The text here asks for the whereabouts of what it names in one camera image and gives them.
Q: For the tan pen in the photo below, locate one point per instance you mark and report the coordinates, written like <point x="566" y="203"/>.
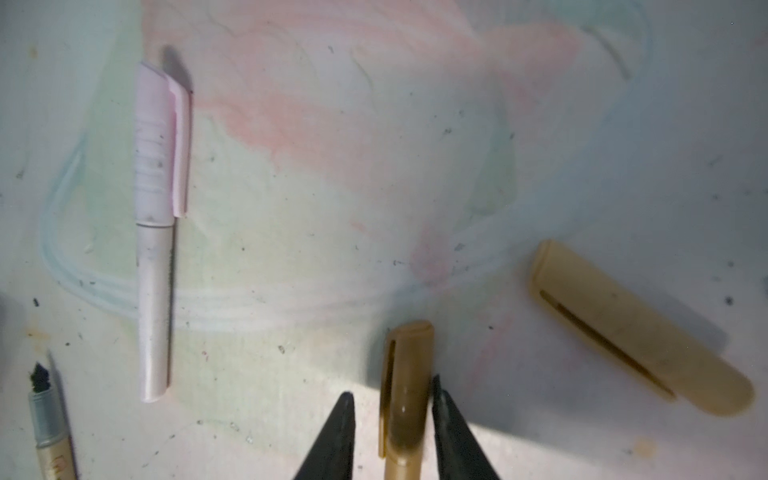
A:
<point x="50" y="427"/>

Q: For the pink pen cap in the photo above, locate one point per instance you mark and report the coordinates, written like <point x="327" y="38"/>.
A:
<point x="162" y="144"/>

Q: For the tan pen cap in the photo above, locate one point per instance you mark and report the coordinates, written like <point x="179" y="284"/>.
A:
<point x="404" y="394"/>
<point x="635" y="335"/>

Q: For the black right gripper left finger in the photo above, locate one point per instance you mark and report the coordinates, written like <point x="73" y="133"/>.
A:
<point x="331" y="456"/>

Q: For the white pink pen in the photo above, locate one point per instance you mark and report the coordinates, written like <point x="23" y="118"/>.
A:
<point x="155" y="255"/>

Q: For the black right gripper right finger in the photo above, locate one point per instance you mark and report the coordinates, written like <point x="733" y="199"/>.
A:
<point x="459" y="455"/>

